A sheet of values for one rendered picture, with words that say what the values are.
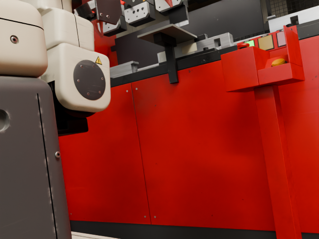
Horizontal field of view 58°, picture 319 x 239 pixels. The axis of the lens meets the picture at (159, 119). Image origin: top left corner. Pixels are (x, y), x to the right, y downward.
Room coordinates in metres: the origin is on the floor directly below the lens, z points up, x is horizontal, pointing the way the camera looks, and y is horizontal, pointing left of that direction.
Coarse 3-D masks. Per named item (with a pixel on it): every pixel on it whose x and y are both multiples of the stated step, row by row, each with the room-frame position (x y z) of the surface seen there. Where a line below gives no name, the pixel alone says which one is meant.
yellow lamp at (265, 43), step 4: (268, 36) 0.97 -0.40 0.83; (260, 40) 0.98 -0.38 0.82; (264, 40) 0.97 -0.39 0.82; (268, 40) 0.97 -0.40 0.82; (260, 44) 0.98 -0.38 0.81; (264, 44) 0.98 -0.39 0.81; (268, 44) 0.97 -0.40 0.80; (272, 44) 0.96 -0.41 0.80; (260, 48) 0.99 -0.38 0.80; (264, 48) 0.98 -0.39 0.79; (268, 48) 0.97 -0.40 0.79
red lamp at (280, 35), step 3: (279, 33) 0.94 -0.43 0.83; (282, 33) 0.94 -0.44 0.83; (279, 36) 0.95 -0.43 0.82; (282, 36) 0.94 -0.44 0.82; (279, 39) 0.95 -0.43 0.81; (282, 39) 0.94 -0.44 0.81; (279, 42) 0.95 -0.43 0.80; (282, 42) 0.94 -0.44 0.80; (285, 42) 0.94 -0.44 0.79; (279, 45) 0.95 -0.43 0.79; (282, 45) 0.94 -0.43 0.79
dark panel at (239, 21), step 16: (224, 0) 1.85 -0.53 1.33; (240, 0) 1.80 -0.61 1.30; (256, 0) 1.75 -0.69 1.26; (192, 16) 1.97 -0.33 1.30; (208, 16) 1.91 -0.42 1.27; (224, 16) 1.86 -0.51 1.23; (240, 16) 1.81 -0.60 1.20; (256, 16) 1.76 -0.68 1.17; (144, 32) 2.17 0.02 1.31; (192, 32) 1.98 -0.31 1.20; (208, 32) 1.92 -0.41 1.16; (224, 32) 1.87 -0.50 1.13; (240, 32) 1.82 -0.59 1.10; (256, 32) 1.77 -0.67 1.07; (128, 48) 2.25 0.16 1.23; (144, 48) 2.18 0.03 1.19; (160, 48) 2.11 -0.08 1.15; (144, 64) 2.19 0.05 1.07
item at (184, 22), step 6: (186, 6) 1.46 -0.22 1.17; (168, 12) 1.50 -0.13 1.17; (174, 12) 1.48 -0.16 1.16; (180, 12) 1.46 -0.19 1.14; (186, 12) 1.45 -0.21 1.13; (174, 18) 1.48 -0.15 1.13; (180, 18) 1.46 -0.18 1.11; (186, 18) 1.45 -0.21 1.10; (174, 24) 1.49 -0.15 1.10; (180, 24) 1.48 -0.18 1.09; (186, 24) 1.46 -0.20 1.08
